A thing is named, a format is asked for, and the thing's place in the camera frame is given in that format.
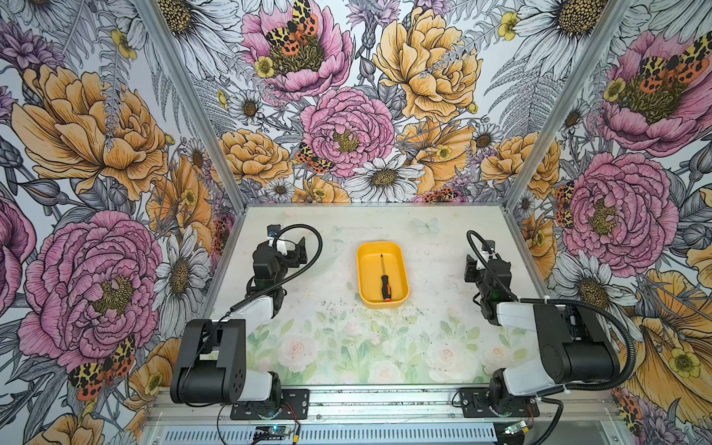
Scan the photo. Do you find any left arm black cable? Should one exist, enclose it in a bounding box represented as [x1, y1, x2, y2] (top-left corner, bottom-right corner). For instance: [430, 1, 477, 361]
[233, 223, 324, 313]

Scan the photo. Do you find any yellow plastic bin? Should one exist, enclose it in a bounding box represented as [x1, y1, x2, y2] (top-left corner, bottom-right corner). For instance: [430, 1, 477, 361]
[357, 241, 410, 310]

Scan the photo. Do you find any small green circuit board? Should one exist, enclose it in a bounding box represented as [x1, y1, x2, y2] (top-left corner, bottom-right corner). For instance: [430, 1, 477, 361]
[251, 425, 295, 444]

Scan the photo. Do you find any right circuit board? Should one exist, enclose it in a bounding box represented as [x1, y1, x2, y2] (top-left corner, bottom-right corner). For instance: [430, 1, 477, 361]
[502, 420, 530, 435]

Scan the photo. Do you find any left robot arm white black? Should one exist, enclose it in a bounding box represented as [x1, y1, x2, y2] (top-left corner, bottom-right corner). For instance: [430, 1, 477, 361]
[170, 224, 324, 420]

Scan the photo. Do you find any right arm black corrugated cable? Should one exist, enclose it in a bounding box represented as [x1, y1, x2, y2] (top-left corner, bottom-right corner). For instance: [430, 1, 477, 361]
[465, 229, 638, 391]

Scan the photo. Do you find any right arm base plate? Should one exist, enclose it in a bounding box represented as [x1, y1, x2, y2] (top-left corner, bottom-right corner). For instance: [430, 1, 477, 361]
[451, 387, 540, 418]

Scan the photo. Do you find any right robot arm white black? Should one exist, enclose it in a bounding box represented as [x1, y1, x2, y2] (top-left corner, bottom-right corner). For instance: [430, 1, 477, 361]
[465, 230, 635, 415]

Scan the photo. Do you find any screwdriver black orange handle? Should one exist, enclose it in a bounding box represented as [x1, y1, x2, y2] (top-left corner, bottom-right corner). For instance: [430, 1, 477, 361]
[380, 254, 392, 301]

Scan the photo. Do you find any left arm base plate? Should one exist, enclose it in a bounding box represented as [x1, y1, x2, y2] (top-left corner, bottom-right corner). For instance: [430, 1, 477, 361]
[230, 389, 311, 421]

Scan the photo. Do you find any aluminium front rail frame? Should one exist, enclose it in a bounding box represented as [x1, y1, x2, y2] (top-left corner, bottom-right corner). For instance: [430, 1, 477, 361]
[141, 384, 635, 444]

